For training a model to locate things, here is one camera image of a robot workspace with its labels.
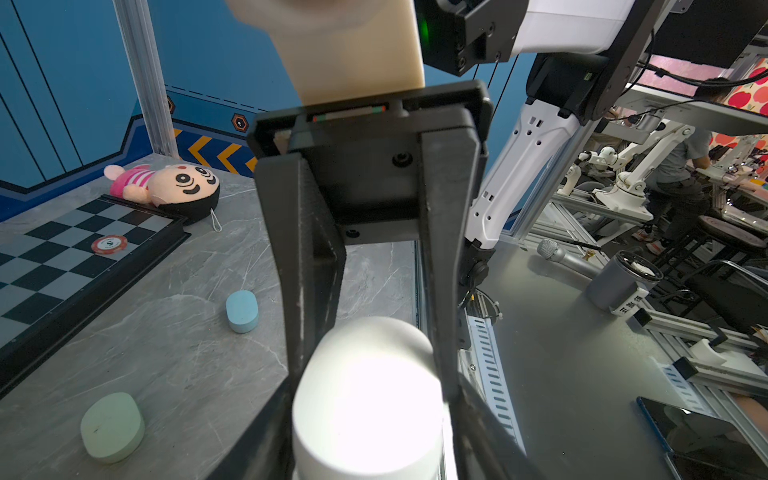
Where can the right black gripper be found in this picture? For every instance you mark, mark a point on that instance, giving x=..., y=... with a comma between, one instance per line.
x=383, y=168

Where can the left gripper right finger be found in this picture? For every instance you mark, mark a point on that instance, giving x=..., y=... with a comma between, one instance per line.
x=482, y=448

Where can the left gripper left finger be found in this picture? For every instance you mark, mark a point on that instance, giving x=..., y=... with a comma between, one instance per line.
x=264, y=450

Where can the white earbud case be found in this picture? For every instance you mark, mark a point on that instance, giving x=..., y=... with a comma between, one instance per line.
x=369, y=405

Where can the blue earbud case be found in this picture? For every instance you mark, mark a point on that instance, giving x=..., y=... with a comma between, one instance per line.
x=242, y=311

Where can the mint green earbud case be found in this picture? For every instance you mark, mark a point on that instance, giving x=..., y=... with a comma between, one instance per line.
x=112, y=428

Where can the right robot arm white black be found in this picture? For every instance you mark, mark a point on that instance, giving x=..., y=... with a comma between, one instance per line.
x=550, y=68

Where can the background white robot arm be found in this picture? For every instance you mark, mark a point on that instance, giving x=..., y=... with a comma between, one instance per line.
x=625, y=199

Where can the pink plush toy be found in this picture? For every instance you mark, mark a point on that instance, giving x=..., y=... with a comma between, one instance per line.
x=181, y=189

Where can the grey cylindrical cup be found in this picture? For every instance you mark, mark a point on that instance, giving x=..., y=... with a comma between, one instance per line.
x=624, y=282

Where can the red poker chip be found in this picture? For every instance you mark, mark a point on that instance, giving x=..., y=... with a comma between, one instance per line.
x=109, y=245

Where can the black grey checkerboard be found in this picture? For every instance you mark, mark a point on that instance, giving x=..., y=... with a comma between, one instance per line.
x=53, y=284

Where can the person seated in background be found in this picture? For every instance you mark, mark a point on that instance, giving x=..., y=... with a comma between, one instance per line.
x=675, y=198

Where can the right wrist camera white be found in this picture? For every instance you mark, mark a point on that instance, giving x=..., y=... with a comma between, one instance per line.
x=338, y=50

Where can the right aluminium corner post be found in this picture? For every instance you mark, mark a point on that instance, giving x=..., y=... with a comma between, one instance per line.
x=135, y=24

